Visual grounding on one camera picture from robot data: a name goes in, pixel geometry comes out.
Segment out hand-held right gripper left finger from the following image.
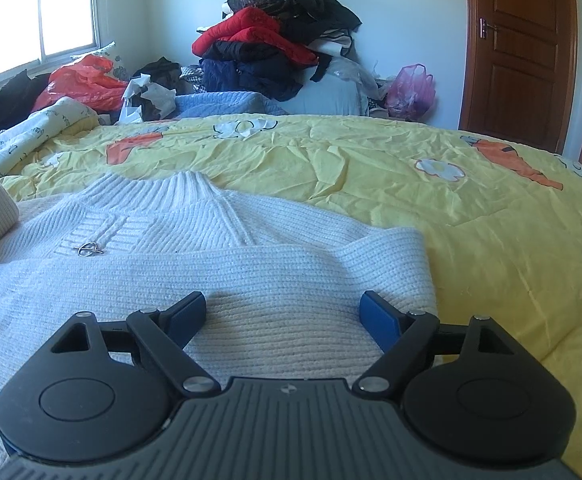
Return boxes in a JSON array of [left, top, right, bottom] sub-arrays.
[[50, 291, 222, 401]]

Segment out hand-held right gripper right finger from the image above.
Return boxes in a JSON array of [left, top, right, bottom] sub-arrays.
[[352, 290, 514, 402]]

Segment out white knit sweater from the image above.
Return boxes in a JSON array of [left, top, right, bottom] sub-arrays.
[[0, 170, 439, 477]]

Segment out dark clothes heap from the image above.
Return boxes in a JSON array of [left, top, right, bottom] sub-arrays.
[[133, 57, 183, 86]]

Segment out black clothes pile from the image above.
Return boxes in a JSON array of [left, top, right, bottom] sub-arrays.
[[226, 0, 363, 41]]

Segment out yellow printed bed quilt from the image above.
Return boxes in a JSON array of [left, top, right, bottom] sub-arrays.
[[1, 112, 582, 480]]

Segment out blue knit blanket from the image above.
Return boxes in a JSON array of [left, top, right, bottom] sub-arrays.
[[173, 91, 289, 121]]

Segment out crumpled white plastic bag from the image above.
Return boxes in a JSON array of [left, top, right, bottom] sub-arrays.
[[117, 74, 177, 123]]

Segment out grey pillow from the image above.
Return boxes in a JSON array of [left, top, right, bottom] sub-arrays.
[[281, 77, 364, 117]]

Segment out pink plastic bag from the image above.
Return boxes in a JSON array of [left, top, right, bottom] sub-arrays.
[[385, 63, 436, 121]]

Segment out white printed quilt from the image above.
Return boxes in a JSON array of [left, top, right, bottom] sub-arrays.
[[0, 96, 102, 191]]

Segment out clear plastic bag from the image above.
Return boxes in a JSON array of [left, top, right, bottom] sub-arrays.
[[328, 57, 387, 98]]

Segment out navy padded jacket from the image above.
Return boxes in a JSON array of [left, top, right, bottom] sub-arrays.
[[200, 40, 322, 103]]

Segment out red plastic bag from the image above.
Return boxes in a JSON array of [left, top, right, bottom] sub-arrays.
[[31, 55, 129, 113]]

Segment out white floral pillow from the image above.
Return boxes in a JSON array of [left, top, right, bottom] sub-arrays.
[[71, 41, 132, 82]]

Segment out white and grey garments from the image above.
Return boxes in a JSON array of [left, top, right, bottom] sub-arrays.
[[307, 30, 357, 57]]

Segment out black garment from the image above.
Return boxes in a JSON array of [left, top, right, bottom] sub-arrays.
[[0, 69, 52, 143]]

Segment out brown wooden door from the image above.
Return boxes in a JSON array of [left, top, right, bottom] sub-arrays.
[[458, 0, 579, 153]]

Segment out red padded jacket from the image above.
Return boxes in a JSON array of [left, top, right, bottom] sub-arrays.
[[192, 7, 319, 66]]

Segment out window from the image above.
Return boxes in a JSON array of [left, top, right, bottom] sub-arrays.
[[0, 0, 102, 96]]

